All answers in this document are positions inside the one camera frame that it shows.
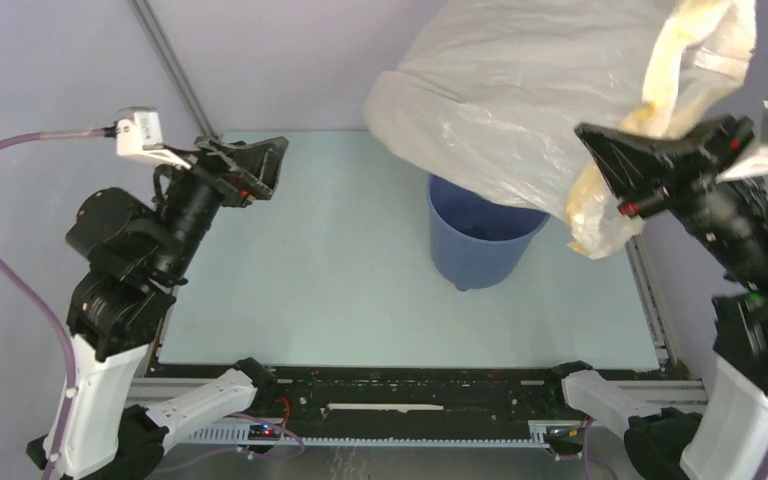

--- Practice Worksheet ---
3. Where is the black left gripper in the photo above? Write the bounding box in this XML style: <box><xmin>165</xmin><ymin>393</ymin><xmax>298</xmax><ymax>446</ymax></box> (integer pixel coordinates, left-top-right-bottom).
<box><xmin>154</xmin><ymin>130</ymin><xmax>294</xmax><ymax>276</ymax></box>

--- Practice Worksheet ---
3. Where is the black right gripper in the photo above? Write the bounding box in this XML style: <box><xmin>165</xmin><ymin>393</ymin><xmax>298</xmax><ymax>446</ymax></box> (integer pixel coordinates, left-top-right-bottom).
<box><xmin>573</xmin><ymin>104</ymin><xmax>768</xmax><ymax>280</ymax></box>

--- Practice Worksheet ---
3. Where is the translucent yellowish plastic trash bag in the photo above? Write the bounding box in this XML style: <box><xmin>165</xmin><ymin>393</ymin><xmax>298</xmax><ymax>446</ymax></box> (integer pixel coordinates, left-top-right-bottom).
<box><xmin>363</xmin><ymin>0</ymin><xmax>757</xmax><ymax>259</ymax></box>

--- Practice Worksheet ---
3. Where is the blue plastic trash bin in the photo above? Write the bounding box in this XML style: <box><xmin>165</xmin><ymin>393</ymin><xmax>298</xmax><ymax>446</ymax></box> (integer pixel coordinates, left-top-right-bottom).
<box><xmin>426</xmin><ymin>175</ymin><xmax>550</xmax><ymax>291</ymax></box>

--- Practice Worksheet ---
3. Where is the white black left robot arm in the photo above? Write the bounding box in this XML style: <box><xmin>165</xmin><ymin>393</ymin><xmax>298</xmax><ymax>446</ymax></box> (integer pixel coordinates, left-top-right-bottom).
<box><xmin>27</xmin><ymin>136</ymin><xmax>289</xmax><ymax>479</ymax></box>

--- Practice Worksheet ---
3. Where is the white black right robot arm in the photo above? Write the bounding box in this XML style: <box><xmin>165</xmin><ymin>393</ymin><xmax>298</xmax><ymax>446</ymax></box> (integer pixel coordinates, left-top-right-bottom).
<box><xmin>541</xmin><ymin>115</ymin><xmax>768</xmax><ymax>479</ymax></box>

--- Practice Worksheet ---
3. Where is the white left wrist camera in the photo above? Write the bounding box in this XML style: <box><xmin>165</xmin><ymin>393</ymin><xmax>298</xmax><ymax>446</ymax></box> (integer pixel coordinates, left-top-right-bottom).
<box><xmin>114</xmin><ymin>106</ymin><xmax>192</xmax><ymax>170</ymax></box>

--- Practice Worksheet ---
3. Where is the left aluminium frame post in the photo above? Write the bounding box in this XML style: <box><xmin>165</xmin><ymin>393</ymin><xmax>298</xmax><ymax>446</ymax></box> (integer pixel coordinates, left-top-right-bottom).
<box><xmin>127</xmin><ymin>0</ymin><xmax>218</xmax><ymax>137</ymax></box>

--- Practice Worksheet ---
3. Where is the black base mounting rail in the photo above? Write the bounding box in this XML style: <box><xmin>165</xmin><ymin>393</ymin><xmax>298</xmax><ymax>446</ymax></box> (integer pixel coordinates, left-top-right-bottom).
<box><xmin>145</xmin><ymin>362</ymin><xmax>597</xmax><ymax>445</ymax></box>

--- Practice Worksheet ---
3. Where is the grey slotted cable duct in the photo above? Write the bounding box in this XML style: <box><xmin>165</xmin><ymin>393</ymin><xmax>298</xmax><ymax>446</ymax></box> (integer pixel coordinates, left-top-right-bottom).
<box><xmin>185</xmin><ymin>423</ymin><xmax>587</xmax><ymax>452</ymax></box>

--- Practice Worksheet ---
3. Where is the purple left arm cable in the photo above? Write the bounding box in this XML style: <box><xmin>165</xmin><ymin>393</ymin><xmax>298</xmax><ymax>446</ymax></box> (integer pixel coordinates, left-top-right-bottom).
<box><xmin>0</xmin><ymin>127</ymin><xmax>306</xmax><ymax>480</ymax></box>

